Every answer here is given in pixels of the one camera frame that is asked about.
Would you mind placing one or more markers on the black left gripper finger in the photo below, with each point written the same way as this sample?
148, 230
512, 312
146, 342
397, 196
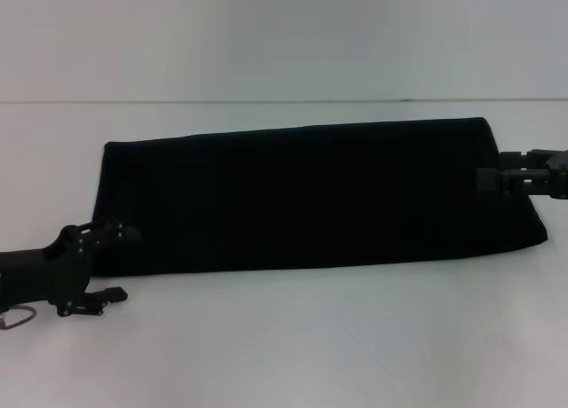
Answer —
102, 299
117, 235

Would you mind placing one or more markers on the black shirt with FREE print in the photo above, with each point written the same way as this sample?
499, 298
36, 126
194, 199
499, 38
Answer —
310, 195

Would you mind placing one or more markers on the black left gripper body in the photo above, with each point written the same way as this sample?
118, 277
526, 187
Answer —
44, 270

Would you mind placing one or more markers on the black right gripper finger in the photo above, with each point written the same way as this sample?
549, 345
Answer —
501, 180
515, 159

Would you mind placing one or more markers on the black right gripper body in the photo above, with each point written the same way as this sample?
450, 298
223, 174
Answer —
552, 177

